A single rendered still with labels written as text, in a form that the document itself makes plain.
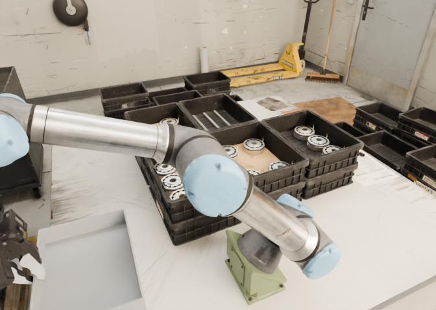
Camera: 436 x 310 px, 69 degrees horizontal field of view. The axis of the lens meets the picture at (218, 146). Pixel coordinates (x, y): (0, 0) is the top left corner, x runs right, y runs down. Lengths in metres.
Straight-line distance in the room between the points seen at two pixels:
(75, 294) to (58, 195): 0.93
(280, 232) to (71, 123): 0.52
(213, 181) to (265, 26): 4.67
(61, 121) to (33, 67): 3.85
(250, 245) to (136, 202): 0.65
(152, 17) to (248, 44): 1.50
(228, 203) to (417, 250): 0.96
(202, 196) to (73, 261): 0.37
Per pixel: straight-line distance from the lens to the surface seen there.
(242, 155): 1.50
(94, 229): 0.89
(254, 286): 1.07
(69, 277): 0.82
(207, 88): 3.06
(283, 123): 1.69
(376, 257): 1.35
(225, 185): 0.61
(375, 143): 2.70
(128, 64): 4.56
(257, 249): 1.02
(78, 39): 4.44
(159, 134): 0.72
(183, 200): 1.12
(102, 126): 0.69
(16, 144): 0.58
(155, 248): 1.28
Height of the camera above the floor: 1.66
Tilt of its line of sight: 32 degrees down
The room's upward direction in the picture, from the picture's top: 1 degrees counter-clockwise
